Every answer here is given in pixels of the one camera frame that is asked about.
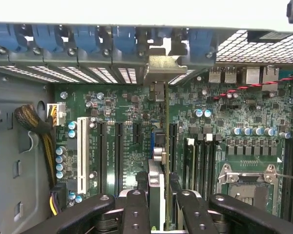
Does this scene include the CPU socket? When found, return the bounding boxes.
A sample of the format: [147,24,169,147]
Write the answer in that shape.
[217,163,281,215]

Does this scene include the long black expansion slot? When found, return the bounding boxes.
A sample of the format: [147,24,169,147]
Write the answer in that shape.
[114,121,125,195]
[97,121,108,195]
[169,122,179,173]

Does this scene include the blue expansion slot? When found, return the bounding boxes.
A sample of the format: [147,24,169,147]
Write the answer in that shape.
[150,128,157,159]

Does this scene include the white expansion slot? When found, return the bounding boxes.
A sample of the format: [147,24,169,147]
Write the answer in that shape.
[77,117,90,195]

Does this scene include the short black expansion slot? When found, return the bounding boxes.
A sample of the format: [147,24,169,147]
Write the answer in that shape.
[132,122,142,145]

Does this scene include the thin socket locking lever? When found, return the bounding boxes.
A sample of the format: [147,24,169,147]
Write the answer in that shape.
[274,172,293,181]

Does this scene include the green motherboard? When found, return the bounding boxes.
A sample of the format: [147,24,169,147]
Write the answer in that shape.
[46,69,293,220]

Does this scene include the white power connector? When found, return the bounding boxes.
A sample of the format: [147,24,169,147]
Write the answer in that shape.
[46,102,66,127]

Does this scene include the grey and black PC case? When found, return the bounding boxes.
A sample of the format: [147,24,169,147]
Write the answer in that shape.
[0,21,293,234]

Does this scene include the blue slot clip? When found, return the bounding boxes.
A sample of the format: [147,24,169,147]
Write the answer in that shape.
[112,26,137,56]
[31,24,64,53]
[0,23,29,53]
[72,25,102,54]
[188,28,215,58]

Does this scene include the black connector yellow wires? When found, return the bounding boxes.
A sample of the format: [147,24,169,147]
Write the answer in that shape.
[49,182,68,216]

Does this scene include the braided power cable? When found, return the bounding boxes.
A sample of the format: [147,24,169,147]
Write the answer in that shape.
[14,104,58,188]

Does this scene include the red and black twisted wire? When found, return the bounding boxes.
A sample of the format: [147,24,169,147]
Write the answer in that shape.
[213,74,293,101]

